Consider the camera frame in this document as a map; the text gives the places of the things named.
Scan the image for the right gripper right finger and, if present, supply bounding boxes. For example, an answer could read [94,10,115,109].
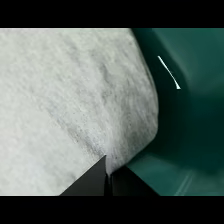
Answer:
[108,165,157,197]

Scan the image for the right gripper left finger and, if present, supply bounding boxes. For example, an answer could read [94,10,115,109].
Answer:
[59,153,108,197]

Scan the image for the grey garment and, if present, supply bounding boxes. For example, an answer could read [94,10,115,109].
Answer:
[0,27,160,197]

